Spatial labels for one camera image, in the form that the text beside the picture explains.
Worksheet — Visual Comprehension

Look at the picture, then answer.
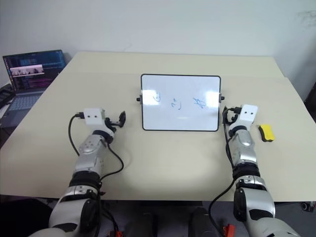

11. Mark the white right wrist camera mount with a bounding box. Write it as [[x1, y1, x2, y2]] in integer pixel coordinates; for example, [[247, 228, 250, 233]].
[[237, 104, 259, 124]]

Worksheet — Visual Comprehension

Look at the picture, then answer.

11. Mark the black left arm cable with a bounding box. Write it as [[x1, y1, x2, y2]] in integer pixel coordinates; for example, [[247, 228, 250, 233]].
[[68, 112, 124, 198]]

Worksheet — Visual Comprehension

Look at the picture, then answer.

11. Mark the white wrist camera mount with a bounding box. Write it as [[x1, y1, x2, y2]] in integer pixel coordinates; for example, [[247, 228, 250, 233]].
[[83, 107, 105, 128], [237, 104, 259, 124]]

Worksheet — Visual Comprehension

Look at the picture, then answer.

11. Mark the black table frame bar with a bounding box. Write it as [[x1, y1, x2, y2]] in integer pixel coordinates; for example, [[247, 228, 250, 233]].
[[140, 201, 203, 207]]

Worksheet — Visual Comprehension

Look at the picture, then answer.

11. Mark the dark rounded shape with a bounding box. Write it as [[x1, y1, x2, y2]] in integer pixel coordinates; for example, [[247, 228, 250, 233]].
[[191, 206, 218, 237]]

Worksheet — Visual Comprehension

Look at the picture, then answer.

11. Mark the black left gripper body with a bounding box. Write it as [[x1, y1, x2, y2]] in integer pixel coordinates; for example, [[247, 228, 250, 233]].
[[104, 118, 119, 132]]

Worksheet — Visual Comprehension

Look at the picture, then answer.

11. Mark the open grey laptop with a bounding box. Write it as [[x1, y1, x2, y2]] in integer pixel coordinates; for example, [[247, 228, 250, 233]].
[[2, 49, 66, 128]]

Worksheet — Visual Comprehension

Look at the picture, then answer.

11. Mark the yellow and black eraser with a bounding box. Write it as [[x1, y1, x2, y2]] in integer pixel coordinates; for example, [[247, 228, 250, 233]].
[[258, 123, 275, 143]]

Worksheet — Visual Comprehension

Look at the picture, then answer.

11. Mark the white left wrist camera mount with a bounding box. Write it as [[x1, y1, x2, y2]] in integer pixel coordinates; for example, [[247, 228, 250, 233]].
[[83, 107, 105, 128]]

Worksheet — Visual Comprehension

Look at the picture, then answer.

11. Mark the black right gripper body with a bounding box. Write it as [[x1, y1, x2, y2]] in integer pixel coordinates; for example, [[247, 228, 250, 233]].
[[227, 106, 241, 124]]

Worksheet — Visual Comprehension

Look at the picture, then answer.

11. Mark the black-framed small whiteboard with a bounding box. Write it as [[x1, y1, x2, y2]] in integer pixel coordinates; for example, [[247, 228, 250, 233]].
[[136, 74, 226, 132]]

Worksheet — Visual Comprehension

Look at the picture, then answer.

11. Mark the black desk phone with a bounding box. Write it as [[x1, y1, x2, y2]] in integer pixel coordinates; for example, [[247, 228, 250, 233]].
[[0, 83, 15, 109]]

